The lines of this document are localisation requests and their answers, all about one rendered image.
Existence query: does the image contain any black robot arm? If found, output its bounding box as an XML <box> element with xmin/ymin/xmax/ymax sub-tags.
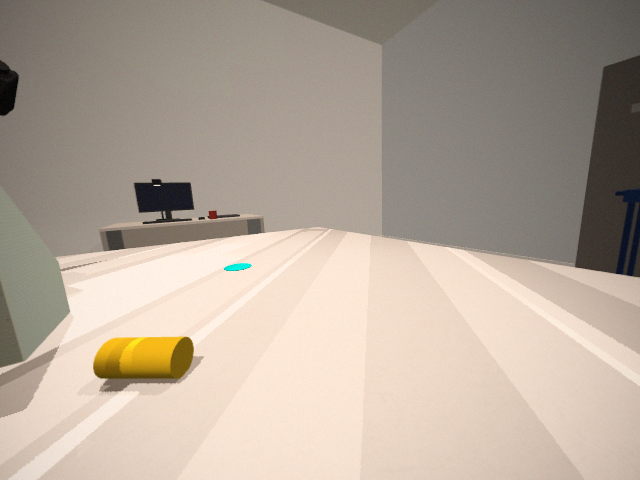
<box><xmin>0</xmin><ymin>60</ymin><xmax>19</xmax><ymax>115</ymax></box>

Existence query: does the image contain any yellow cylinder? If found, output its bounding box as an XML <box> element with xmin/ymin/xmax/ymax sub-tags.
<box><xmin>93</xmin><ymin>337</ymin><xmax>194</xmax><ymax>378</ymax></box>

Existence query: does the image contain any cyan circle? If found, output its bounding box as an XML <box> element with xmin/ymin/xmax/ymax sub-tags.
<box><xmin>224</xmin><ymin>263</ymin><xmax>252</xmax><ymax>271</ymax></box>

